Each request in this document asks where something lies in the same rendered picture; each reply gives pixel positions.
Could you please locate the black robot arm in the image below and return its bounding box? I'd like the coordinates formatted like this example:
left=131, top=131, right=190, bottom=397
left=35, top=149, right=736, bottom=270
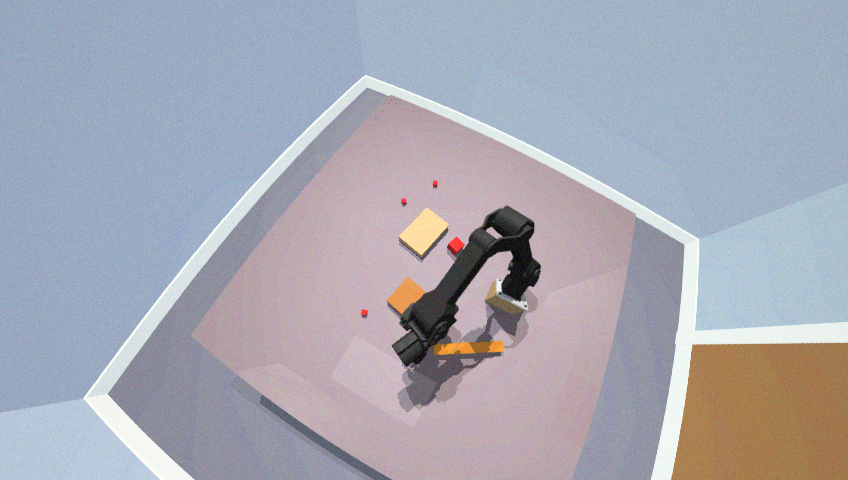
left=391, top=206, right=541, bottom=367

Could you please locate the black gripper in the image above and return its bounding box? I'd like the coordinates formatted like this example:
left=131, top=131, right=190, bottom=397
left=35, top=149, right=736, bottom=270
left=413, top=305, right=458, bottom=365

